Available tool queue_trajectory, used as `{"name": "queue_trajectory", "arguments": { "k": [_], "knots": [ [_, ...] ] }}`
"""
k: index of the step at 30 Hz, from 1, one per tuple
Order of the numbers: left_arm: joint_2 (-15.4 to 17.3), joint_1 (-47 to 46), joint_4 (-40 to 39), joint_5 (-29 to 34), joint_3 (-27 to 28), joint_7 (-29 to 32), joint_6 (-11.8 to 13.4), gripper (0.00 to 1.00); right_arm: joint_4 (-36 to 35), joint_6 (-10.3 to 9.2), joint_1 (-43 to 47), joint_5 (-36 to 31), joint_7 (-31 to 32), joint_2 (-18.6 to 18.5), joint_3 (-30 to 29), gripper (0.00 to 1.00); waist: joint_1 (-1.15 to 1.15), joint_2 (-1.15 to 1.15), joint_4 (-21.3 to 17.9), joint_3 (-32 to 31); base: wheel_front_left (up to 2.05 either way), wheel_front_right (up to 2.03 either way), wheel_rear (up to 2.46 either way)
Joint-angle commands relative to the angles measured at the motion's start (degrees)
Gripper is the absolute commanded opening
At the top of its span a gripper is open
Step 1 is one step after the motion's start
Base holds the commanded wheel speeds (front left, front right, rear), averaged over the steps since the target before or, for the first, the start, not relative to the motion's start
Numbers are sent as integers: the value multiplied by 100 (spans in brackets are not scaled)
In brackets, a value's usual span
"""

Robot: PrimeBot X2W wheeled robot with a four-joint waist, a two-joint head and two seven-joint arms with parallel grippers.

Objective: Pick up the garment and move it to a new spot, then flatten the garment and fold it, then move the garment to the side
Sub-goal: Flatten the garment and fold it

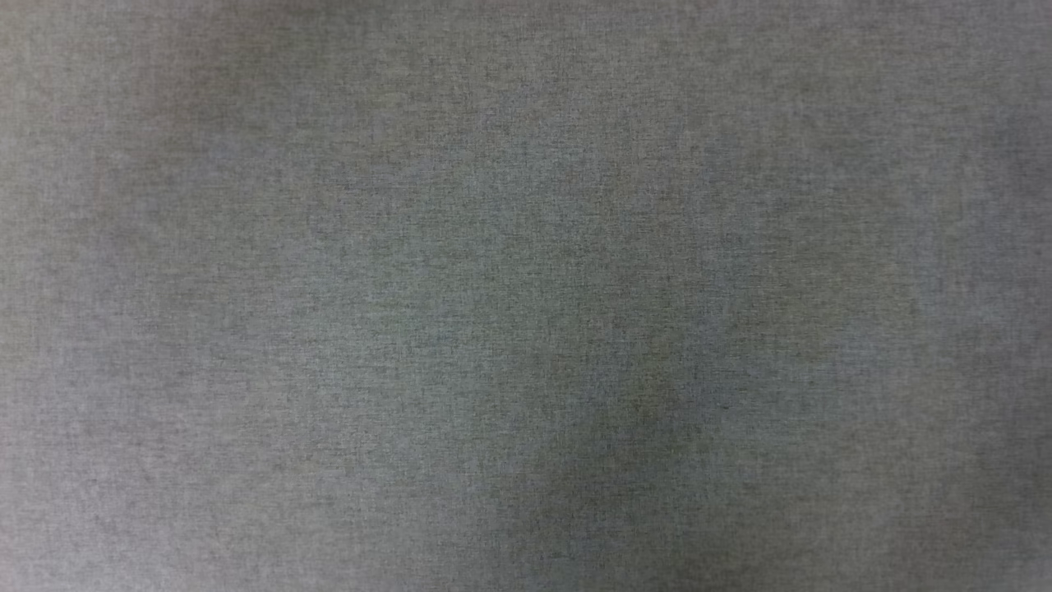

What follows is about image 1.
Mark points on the grey fabric sofa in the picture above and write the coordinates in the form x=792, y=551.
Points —
x=526, y=296

